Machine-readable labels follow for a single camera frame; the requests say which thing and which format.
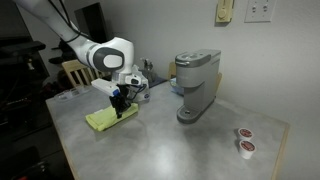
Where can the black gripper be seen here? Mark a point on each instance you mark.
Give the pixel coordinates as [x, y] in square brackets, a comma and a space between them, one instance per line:
[120, 94]

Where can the yellow-green microfiber towel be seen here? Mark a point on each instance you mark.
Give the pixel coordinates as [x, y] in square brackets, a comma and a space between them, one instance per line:
[103, 119]

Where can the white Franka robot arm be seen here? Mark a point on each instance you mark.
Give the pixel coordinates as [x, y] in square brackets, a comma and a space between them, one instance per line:
[110, 60]

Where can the white tissue box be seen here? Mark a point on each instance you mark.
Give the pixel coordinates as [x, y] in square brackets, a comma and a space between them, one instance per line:
[145, 96]

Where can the dark blue mat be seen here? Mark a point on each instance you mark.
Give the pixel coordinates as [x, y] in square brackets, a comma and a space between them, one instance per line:
[158, 81]

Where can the metallic pump bottle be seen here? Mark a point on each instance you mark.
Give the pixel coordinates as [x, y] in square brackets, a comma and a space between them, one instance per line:
[148, 70]

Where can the small white cup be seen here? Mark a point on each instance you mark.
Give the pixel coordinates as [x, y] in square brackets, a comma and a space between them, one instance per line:
[68, 94]
[80, 89]

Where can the light blue bowl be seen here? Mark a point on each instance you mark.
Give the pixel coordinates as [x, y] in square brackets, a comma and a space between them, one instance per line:
[175, 87]

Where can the clear plastic tray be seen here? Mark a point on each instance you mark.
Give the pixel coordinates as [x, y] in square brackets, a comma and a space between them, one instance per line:
[60, 96]

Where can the light wooden chair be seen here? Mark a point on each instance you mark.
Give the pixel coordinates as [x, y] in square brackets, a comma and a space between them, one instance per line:
[71, 66]

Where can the gray single-serve coffee machine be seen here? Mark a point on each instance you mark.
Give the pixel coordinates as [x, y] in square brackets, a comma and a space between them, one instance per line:
[196, 80]

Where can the black monitor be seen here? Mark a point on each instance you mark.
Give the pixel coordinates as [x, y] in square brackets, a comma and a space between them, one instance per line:
[93, 23]

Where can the dark shelf unit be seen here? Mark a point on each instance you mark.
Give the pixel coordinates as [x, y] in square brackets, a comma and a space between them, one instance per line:
[20, 86]

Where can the white coffee pod red lid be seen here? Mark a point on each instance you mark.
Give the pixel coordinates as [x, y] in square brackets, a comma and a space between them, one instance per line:
[245, 133]
[247, 148]

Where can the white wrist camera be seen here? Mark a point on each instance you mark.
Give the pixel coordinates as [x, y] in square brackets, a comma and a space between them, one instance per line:
[104, 85]

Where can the beige wall switch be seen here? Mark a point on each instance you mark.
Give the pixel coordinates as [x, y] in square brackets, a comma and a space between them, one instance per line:
[223, 11]

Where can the white wall outlet plate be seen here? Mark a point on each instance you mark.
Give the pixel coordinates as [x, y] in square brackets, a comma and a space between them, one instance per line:
[260, 10]

